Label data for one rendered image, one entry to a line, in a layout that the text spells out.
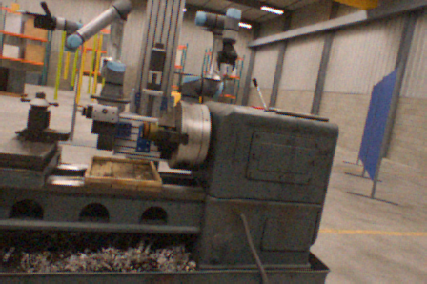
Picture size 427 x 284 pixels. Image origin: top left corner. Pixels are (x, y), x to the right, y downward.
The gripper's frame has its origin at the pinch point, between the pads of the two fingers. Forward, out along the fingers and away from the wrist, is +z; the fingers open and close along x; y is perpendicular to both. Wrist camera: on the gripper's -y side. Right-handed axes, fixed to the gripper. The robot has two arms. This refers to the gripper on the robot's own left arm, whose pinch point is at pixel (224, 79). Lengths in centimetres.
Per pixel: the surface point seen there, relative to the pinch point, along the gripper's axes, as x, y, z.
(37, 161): 75, -30, 42
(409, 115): -991, 727, -32
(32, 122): 82, -7, 33
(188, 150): 20.0, -27.2, 33.1
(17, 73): 365, 1190, 61
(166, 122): 27.8, -10.6, 24.7
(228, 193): 2, -34, 49
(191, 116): 20.2, -23.7, 19.3
